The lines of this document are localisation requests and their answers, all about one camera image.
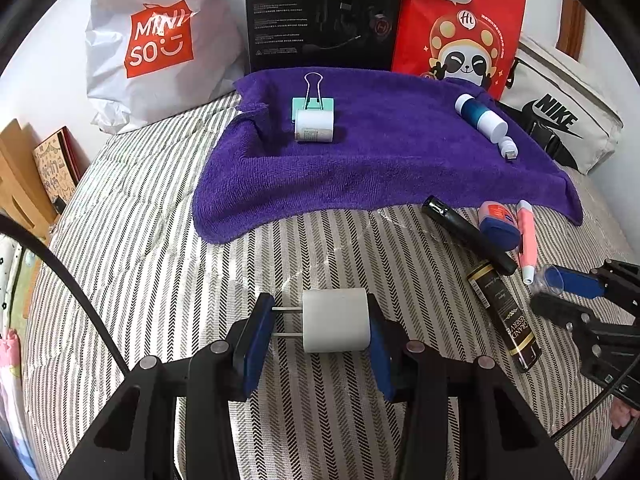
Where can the black bottle with gold label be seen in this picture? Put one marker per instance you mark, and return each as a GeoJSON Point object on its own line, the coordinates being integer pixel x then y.
{"type": "Point", "coordinates": [510, 325]}

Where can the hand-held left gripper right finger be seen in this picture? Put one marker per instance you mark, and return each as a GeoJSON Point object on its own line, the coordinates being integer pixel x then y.
{"type": "Point", "coordinates": [380, 355]}

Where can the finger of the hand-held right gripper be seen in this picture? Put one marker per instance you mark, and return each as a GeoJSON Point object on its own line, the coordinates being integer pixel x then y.
{"type": "Point", "coordinates": [560, 310]}
{"type": "Point", "coordinates": [580, 284]}

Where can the blue petroleum jelly jar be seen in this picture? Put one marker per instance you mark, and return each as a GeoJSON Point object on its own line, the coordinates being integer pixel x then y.
{"type": "Point", "coordinates": [497, 230]}

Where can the floral printed cloth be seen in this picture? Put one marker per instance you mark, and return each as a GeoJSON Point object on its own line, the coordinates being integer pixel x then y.
{"type": "Point", "coordinates": [10, 360]}

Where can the white waist bag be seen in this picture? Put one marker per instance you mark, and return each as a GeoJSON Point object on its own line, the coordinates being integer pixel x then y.
{"type": "Point", "coordinates": [590, 90]}

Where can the green binder clip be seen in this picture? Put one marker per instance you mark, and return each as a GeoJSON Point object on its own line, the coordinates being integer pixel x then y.
{"type": "Point", "coordinates": [302, 105]}

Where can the small clear cup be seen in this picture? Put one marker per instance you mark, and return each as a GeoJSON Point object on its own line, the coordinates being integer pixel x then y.
{"type": "Point", "coordinates": [542, 280]}

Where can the red paper bag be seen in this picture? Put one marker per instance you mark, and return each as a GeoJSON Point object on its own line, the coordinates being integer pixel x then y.
{"type": "Point", "coordinates": [430, 10]}

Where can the person's right hand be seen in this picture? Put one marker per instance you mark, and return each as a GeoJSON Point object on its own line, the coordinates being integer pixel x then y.
{"type": "Point", "coordinates": [627, 417]}

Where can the purple towel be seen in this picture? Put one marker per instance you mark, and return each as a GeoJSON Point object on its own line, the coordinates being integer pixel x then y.
{"type": "Point", "coordinates": [375, 170]}

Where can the striped bedspread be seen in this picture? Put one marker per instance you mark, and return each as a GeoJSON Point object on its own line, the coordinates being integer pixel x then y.
{"type": "Point", "coordinates": [150, 220]}

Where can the white usb light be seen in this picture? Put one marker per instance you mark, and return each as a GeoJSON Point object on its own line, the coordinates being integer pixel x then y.
{"type": "Point", "coordinates": [507, 147]}

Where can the black tube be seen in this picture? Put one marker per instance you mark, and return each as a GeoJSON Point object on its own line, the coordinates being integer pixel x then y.
{"type": "Point", "coordinates": [460, 225]}

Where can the white charger plug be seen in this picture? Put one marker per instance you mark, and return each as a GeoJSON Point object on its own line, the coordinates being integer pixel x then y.
{"type": "Point", "coordinates": [335, 320]}
{"type": "Point", "coordinates": [315, 127]}

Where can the white plastic shopping bag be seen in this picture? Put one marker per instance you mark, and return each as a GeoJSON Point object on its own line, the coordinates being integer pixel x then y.
{"type": "Point", "coordinates": [115, 95]}

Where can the black headset box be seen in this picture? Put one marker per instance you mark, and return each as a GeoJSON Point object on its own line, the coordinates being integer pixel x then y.
{"type": "Point", "coordinates": [300, 20]}

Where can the brown book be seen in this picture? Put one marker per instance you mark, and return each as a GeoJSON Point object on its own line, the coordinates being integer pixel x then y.
{"type": "Point", "coordinates": [55, 170]}

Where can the brown wooden door frame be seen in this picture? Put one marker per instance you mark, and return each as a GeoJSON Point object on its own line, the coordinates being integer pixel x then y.
{"type": "Point", "coordinates": [570, 20]}

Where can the pink pen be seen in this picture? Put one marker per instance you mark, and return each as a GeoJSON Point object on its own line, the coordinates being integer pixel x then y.
{"type": "Point", "coordinates": [526, 240]}

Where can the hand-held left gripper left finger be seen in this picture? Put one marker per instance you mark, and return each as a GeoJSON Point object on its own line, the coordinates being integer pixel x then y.
{"type": "Point", "coordinates": [255, 345]}

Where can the blue and white bottle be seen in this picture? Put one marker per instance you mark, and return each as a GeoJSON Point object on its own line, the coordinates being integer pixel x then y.
{"type": "Point", "coordinates": [480, 115]}

